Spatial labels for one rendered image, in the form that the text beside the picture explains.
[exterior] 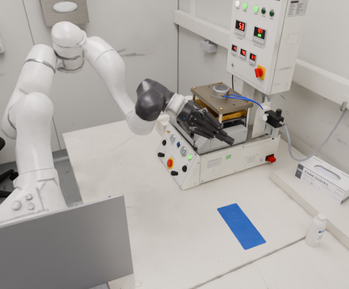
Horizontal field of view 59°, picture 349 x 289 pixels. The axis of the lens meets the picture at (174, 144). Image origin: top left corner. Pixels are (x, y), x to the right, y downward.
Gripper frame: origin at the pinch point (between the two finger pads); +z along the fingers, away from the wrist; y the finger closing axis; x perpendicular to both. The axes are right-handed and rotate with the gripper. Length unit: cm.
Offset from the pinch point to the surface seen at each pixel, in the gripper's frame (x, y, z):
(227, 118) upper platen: -22.2, 5.6, -1.0
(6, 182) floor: -34, 182, -116
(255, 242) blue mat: 19.6, 20.2, 31.2
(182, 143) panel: -14.6, 26.0, -11.8
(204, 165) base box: -6.8, 23.4, 1.8
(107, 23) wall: -123, 52, -109
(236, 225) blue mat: 13.2, 24.2, 23.9
